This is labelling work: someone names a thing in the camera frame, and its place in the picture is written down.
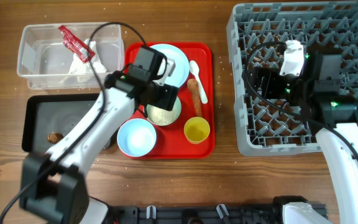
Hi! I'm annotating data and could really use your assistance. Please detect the large light blue plate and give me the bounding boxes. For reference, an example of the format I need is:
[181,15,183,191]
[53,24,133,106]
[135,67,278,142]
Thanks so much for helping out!
[151,44,190,88]

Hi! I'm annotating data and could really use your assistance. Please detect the white plastic spoon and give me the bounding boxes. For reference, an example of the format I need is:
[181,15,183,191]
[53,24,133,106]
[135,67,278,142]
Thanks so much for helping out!
[189,60,208,104]

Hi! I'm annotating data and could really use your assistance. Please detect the green bowl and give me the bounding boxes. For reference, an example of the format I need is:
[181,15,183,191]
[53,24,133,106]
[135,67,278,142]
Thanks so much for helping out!
[144,96,182,127]

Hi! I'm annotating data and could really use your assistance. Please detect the white rice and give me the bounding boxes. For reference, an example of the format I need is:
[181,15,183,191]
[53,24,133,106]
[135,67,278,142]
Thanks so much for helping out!
[147,105,180,126]

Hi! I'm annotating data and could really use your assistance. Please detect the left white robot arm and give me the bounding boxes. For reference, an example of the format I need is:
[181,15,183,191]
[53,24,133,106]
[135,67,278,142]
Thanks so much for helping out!
[18,46,178,223]

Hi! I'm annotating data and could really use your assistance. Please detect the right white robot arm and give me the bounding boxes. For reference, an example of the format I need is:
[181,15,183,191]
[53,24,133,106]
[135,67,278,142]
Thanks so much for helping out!
[242,40,358,223]

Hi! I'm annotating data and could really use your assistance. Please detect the red snack wrapper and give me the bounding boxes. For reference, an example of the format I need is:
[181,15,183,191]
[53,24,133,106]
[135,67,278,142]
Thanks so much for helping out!
[58,25,96,63]

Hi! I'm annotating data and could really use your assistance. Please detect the orange carrot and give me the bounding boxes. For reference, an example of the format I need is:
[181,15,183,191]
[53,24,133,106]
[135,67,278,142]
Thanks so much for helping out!
[187,78,203,117]

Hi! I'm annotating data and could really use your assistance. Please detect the black tray bin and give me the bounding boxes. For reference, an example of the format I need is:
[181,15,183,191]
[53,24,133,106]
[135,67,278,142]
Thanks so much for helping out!
[22,93,99,153]

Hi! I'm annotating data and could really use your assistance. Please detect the grey dishwasher rack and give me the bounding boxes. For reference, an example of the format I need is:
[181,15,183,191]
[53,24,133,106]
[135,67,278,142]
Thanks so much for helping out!
[226,1,358,156]

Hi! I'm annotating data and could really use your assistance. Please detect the clear plastic bin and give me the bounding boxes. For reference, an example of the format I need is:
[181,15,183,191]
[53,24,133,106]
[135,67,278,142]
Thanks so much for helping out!
[17,24,124,90]

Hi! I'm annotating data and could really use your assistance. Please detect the small light blue bowl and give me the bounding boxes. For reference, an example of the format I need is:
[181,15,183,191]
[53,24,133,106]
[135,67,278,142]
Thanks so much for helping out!
[117,118,157,157]

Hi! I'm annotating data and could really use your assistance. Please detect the yellow cup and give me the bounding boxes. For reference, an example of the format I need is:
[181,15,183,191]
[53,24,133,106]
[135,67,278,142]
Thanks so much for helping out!
[183,117,211,144]

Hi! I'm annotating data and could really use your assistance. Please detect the crumpled white tissue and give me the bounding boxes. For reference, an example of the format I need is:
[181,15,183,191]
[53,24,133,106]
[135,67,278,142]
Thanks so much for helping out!
[68,41,107,74]

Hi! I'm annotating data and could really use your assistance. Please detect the red serving tray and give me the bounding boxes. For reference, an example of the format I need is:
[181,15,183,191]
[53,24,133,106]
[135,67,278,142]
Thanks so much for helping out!
[128,42,215,159]

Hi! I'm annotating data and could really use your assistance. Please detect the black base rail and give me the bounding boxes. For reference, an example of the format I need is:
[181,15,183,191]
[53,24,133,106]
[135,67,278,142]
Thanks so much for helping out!
[109,204,283,224]

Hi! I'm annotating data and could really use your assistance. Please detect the brown food scrap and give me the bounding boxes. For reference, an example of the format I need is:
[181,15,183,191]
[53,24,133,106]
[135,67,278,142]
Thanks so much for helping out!
[47,133,64,144]

